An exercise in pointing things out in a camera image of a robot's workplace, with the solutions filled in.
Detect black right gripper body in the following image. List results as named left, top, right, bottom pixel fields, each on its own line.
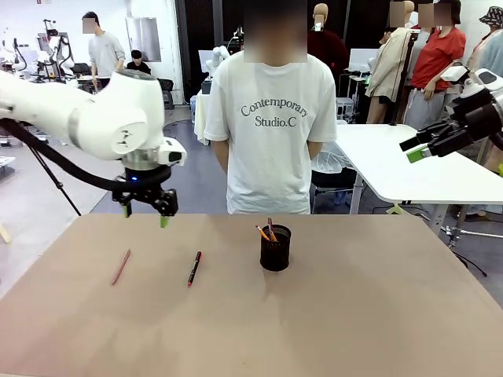
left=428, top=102, right=503, bottom=158

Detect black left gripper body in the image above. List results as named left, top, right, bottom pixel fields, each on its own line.
left=112, top=167, right=178, bottom=206

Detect yellow pencil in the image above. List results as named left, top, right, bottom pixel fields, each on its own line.
left=255, top=225, right=278, bottom=243

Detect person's right forearm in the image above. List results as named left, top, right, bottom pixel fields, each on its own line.
left=211, top=137, right=232, bottom=174

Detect person's left forearm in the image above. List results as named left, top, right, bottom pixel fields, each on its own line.
left=307, top=137, right=326, bottom=161

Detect pink pen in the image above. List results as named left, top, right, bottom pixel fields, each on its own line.
left=111, top=248, right=132, bottom=286

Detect black red marker pen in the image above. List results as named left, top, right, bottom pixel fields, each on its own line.
left=186, top=251, right=203, bottom=287

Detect black mesh pen holder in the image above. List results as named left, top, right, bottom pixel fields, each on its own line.
left=259, top=223, right=292, bottom=272

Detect black tripod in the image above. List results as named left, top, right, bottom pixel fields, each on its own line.
left=23, top=143, right=83, bottom=217

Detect mannequin with blue sweater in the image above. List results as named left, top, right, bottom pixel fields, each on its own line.
left=477, top=38, right=503, bottom=71

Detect mannequin with beige jacket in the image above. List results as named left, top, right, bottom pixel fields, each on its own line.
left=365, top=0, right=418, bottom=115

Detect clear plastic bag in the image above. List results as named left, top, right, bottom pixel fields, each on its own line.
left=311, top=141, right=358, bottom=176

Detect person in red shirt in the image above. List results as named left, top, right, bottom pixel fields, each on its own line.
left=403, top=0, right=468, bottom=130

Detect light stand base legs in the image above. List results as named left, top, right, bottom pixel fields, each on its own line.
left=439, top=214, right=503, bottom=276

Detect table with white cloth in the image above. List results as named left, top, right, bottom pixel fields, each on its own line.
left=190, top=92, right=215, bottom=146

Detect white screen board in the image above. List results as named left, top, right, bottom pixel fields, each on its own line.
left=348, top=47, right=380, bottom=72

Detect mannequin with bucket hat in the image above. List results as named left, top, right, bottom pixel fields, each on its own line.
left=465, top=5, right=503, bottom=71

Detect seated person in black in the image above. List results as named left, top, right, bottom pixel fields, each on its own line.
left=126, top=49, right=152, bottom=75

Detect white flat board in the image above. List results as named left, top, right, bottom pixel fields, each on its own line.
left=0, top=156, right=17, bottom=182

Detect mannequin with dark red top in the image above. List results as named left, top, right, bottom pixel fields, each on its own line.
left=307, top=2, right=351, bottom=75

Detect person in white t-shirt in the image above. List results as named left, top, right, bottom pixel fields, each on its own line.
left=203, top=0, right=338, bottom=215

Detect person in light grey shirt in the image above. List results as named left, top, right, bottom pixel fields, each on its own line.
left=81, top=11, right=127, bottom=86

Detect red white device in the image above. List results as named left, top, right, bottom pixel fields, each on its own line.
left=42, top=17, right=61, bottom=41

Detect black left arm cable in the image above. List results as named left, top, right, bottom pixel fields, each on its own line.
left=0, top=119, right=133, bottom=192

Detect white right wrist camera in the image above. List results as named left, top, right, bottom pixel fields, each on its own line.
left=442, top=65, right=469, bottom=83

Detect silver wall panel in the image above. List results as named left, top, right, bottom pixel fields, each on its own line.
left=125, top=16, right=162, bottom=63

